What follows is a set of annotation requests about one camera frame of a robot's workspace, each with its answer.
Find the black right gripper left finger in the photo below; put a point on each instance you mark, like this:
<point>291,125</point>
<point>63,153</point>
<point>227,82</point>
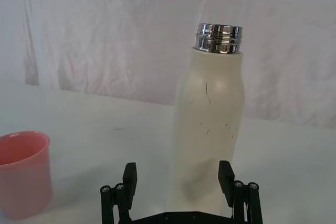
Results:
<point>130,179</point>

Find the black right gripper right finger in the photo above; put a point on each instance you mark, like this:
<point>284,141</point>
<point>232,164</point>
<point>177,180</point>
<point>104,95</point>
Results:
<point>227,179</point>

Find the cream vacuum bottle steel neck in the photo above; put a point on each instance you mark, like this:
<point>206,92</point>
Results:
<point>210,108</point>

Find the white table cloth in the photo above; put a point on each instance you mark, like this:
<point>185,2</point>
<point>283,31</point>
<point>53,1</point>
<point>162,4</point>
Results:
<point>105,140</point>

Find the pink plastic cup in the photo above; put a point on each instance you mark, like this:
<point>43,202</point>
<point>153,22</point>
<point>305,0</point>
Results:
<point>23,174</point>

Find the white curtain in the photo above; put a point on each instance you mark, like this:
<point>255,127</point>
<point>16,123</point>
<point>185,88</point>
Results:
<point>105,45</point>

